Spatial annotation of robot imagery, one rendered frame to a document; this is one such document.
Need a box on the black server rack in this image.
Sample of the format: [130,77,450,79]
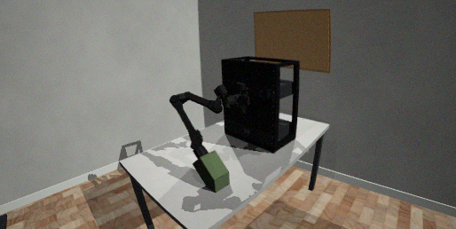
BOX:
[221,56,300,154]

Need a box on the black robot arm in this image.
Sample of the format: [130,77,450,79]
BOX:
[169,84,250,159]

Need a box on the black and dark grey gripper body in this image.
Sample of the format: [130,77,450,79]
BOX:
[230,83,245,115]

